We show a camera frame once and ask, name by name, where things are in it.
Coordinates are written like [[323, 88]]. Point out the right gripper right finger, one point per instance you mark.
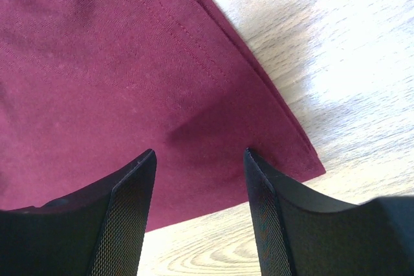
[[299, 231]]

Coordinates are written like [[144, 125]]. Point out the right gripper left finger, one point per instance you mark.
[[96, 230]]

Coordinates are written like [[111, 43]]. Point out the maroon t shirt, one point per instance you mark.
[[88, 85]]

